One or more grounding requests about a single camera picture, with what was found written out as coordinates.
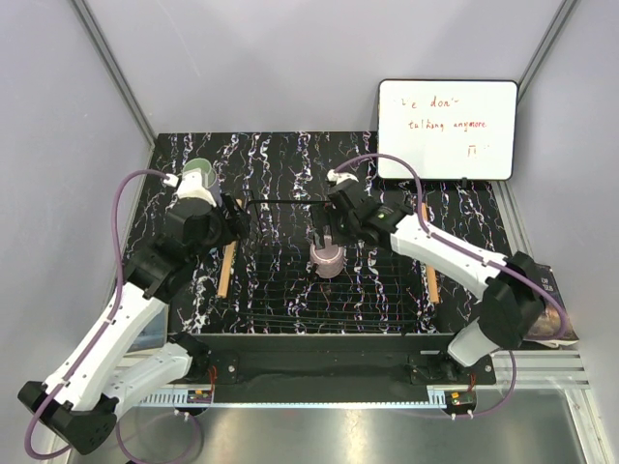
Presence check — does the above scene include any mauve ceramic mug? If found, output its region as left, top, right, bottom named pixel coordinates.
left=309, top=235, right=344, bottom=279

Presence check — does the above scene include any green plastic cup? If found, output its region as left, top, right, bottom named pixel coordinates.
left=182, top=158, right=217, bottom=188

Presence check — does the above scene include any lavender plastic cup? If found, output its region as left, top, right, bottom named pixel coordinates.
left=205, top=167, right=222, bottom=206

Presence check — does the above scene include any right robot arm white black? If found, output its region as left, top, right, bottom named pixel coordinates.
left=310, top=181, right=556, bottom=384

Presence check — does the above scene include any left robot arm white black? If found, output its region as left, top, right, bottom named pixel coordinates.
left=18, top=194, right=250, bottom=455

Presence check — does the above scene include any black marble pattern mat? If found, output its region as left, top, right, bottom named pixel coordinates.
left=150, top=131, right=481, bottom=334

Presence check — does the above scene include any Nineteen Eighty-Four book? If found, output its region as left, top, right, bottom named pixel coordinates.
left=128, top=307, right=168, bottom=353

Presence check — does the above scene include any Tale of Two Cities book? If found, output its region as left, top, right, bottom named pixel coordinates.
left=525, top=263, right=579, bottom=348

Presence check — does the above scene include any left wooden rack handle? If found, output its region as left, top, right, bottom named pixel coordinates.
left=217, top=233, right=238, bottom=299

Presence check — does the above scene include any wooden rack handle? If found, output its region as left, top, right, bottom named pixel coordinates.
left=421, top=202, right=440, bottom=305
left=217, top=233, right=238, bottom=299

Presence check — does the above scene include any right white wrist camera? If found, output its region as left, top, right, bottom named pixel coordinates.
left=327, top=169, right=359, bottom=193

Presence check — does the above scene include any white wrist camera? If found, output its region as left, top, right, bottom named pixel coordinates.
left=327, top=169, right=359, bottom=193
left=162, top=170, right=216, bottom=205

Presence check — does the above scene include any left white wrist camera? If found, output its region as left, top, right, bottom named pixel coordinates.
left=162, top=170, right=216, bottom=205

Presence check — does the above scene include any black wire dish rack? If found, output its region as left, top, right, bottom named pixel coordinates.
left=207, top=199, right=437, bottom=334

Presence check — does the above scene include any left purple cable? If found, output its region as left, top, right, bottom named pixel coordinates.
left=24, top=169, right=202, bottom=460

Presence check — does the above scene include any purple cable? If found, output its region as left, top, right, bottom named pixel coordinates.
left=328, top=153, right=572, bottom=420
left=24, top=169, right=202, bottom=460

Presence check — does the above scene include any right wooden rack handle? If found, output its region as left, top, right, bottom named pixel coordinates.
left=421, top=202, right=440, bottom=305

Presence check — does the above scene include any white whiteboard black frame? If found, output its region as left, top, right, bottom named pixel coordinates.
left=377, top=79, right=518, bottom=181

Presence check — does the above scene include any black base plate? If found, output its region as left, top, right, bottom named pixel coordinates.
left=196, top=334, right=496, bottom=408

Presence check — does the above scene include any white cable duct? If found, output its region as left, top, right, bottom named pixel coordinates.
left=138, top=389, right=212, bottom=408

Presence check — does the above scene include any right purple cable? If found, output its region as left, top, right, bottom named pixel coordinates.
left=328, top=153, right=572, bottom=420

